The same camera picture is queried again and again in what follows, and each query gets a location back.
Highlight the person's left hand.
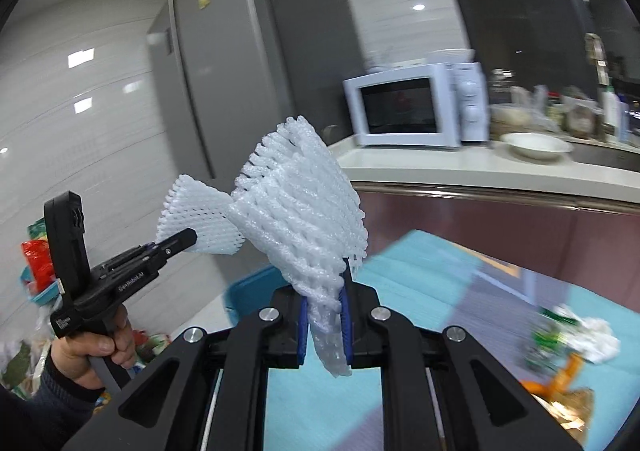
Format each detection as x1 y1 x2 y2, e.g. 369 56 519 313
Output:
49 316 136 389

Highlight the large white foam net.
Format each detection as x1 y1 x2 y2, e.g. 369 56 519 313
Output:
232 115 368 378

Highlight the clear plastic bag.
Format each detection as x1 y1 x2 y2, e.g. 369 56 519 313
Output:
530 86 552 132

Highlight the bag of dried food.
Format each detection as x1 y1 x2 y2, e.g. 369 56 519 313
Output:
562 88 603 139

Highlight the white shallow bowl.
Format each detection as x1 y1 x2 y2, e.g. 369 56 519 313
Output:
500 132 575 160

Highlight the white soap bottle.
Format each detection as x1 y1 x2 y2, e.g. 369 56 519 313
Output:
602 86 623 142

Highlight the small white foam net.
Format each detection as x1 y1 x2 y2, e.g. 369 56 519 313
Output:
156 174 246 257

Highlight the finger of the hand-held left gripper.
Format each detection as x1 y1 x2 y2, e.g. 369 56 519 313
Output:
100 242 156 276
142 228 198 261

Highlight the red snack packet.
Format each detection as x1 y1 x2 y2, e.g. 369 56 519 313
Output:
21 239 56 292

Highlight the gold foil wrapper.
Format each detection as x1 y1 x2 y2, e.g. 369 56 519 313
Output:
535 388 596 432

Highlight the kitchen counter with pink cabinets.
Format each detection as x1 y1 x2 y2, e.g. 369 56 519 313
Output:
327 136 640 317

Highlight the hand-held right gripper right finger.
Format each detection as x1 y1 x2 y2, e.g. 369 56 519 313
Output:
340 281 583 451

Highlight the person's left forearm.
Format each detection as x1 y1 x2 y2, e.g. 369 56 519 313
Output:
0 356 103 451

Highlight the blue plastic bin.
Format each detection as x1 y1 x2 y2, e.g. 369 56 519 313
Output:
223 265 296 327

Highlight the blue bottle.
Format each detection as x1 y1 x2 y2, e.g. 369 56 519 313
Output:
620 96 637 144

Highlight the orange scrap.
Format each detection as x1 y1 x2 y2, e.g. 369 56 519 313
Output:
522 353 586 397

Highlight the dark kitchen window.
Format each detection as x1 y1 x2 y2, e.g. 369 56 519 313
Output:
427 0 640 146

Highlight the white microwave oven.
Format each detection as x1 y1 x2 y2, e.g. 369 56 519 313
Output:
343 62 491 150

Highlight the blue grey printed tablecloth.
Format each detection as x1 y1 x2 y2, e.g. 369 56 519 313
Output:
265 229 640 451

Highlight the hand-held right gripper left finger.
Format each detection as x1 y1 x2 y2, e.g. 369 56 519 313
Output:
65 283 308 451

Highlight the grey refrigerator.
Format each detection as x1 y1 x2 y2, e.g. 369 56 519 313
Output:
146 0 373 232

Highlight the white tissue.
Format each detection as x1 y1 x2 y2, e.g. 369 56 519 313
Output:
560 303 622 364

